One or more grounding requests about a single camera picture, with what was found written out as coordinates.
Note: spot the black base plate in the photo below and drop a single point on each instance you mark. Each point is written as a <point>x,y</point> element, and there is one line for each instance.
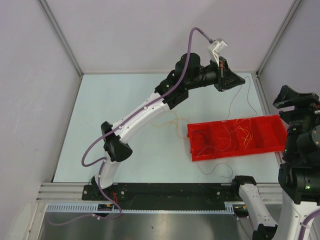
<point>172,196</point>

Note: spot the red plastic bin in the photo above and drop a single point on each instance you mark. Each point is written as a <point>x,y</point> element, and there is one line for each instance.
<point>236,137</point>

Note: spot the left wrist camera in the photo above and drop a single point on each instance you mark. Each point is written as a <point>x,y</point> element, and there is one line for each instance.
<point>214,49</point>

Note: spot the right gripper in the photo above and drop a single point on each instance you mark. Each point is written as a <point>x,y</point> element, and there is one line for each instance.
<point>287,95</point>

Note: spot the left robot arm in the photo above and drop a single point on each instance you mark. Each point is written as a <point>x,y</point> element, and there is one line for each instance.
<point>187,75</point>

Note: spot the grey slotted cable duct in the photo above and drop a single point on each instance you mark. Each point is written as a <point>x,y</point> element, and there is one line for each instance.
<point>102,208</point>

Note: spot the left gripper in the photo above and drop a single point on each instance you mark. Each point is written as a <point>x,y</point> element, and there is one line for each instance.
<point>226,79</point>

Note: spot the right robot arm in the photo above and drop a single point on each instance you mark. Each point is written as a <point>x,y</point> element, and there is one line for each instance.
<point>298,175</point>

